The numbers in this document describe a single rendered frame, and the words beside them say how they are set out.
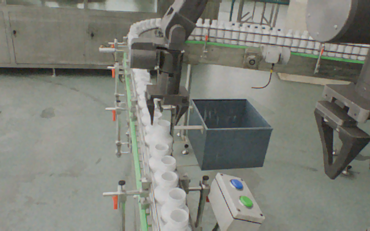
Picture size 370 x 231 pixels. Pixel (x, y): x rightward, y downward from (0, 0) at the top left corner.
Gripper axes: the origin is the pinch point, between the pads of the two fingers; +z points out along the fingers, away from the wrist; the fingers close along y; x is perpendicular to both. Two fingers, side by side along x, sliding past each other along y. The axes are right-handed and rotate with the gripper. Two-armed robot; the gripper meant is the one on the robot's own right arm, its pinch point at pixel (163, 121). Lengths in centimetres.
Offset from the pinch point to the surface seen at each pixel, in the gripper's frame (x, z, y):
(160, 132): 2.1, 2.2, 1.0
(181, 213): 28.1, 4.5, 0.1
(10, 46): -337, 86, 134
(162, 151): 8.0, 4.1, 1.1
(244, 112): -68, 31, -57
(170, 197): 24.5, 3.7, 1.9
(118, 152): -31.0, 31.2, 10.1
